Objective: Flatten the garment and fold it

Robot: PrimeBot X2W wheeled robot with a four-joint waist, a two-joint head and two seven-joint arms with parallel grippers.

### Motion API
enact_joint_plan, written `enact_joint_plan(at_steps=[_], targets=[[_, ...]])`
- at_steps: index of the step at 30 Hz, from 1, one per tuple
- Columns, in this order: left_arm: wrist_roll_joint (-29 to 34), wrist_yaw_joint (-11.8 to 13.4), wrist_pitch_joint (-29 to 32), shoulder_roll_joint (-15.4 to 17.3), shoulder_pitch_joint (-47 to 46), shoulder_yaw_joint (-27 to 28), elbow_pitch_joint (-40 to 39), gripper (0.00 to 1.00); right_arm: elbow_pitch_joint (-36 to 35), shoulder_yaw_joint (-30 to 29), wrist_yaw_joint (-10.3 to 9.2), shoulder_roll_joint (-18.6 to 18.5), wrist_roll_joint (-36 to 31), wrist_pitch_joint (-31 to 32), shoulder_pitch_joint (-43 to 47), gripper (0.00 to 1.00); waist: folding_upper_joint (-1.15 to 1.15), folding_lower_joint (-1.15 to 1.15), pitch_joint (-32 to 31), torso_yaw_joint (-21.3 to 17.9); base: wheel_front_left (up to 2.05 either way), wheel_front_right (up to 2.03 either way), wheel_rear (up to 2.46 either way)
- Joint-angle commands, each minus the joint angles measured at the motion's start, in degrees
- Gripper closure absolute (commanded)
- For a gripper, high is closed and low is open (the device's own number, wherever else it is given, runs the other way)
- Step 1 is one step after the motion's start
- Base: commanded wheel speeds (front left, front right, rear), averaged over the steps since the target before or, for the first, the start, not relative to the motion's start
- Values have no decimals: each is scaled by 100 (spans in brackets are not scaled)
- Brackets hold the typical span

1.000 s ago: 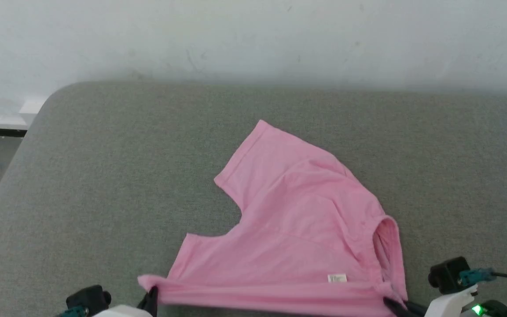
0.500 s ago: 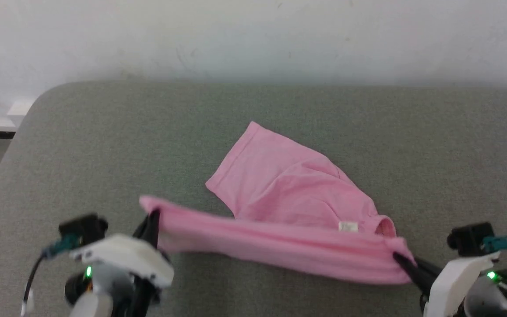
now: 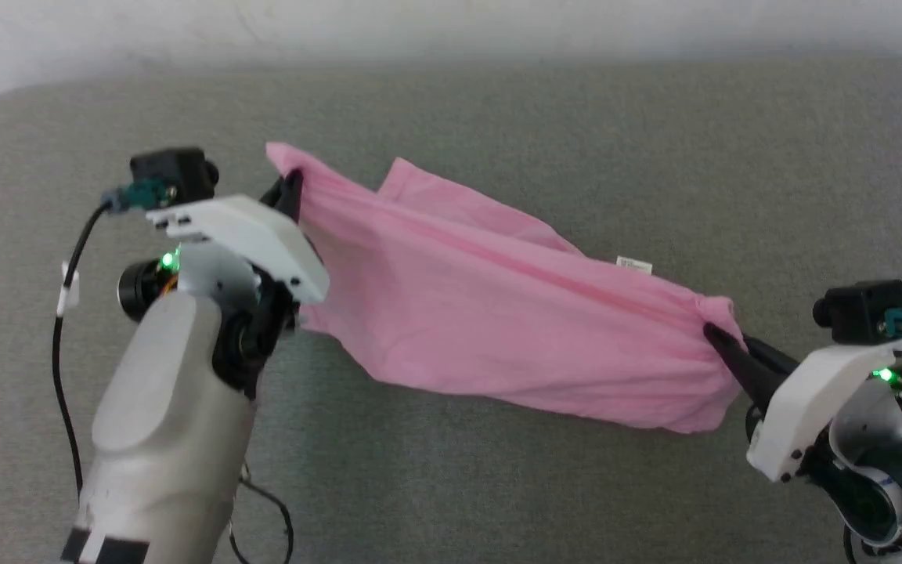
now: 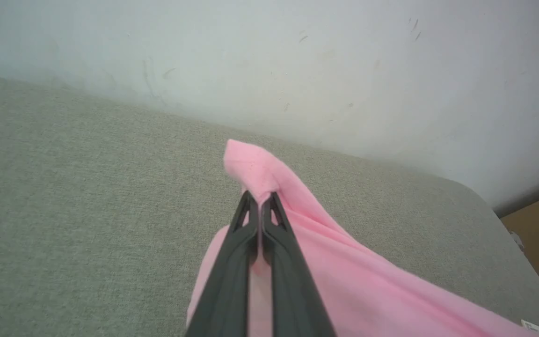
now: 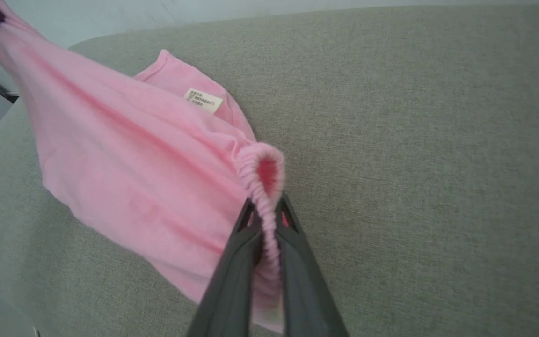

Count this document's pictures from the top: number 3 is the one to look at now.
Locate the pink cloth garment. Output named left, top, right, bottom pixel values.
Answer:
left=265, top=141, right=743, bottom=434

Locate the black left cable teal plug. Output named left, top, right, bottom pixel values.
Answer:
left=52, top=179, right=167, bottom=502

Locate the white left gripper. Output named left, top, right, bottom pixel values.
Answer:
left=145, top=169, right=331, bottom=306

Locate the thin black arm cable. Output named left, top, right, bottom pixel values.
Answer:
left=227, top=462, right=296, bottom=564

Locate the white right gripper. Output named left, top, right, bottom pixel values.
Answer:
left=703, top=324, right=902, bottom=483

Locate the white cable tag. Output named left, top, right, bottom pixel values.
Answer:
left=59, top=261, right=81, bottom=316

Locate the grey fabric sofa seat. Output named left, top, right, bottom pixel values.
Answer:
left=0, top=53, right=902, bottom=564

